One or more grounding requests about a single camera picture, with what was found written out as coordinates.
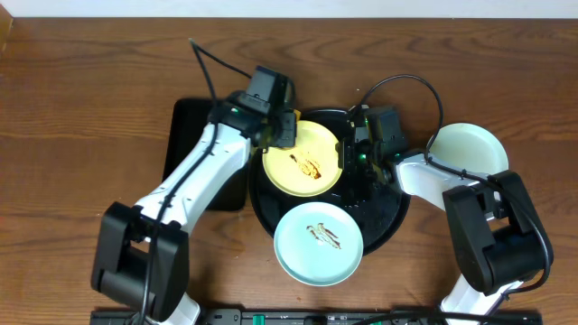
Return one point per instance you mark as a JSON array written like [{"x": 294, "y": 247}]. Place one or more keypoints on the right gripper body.
[{"x": 357, "y": 155}]

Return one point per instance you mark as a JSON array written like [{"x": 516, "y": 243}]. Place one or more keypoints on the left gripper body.
[{"x": 285, "y": 129}]

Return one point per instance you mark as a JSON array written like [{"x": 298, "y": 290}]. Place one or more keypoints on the yellow plate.
[{"x": 310, "y": 167}]

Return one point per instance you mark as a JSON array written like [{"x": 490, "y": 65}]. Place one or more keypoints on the light blue plate front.
[{"x": 318, "y": 244}]

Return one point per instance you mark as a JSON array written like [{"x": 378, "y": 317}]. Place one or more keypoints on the light blue plate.
[
  {"x": 318, "y": 244},
  {"x": 470, "y": 147}
]

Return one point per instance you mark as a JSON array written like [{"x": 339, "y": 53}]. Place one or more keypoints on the orange green scrub sponge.
[{"x": 297, "y": 114}]

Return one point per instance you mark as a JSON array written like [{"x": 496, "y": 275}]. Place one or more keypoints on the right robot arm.
[{"x": 498, "y": 239}]

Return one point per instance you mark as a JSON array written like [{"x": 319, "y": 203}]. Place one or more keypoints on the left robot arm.
[{"x": 142, "y": 256}]

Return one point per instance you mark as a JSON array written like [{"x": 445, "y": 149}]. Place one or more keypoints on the black round tray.
[{"x": 378, "y": 209}]

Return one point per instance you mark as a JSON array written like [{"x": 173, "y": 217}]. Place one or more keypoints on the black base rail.
[{"x": 238, "y": 317}]

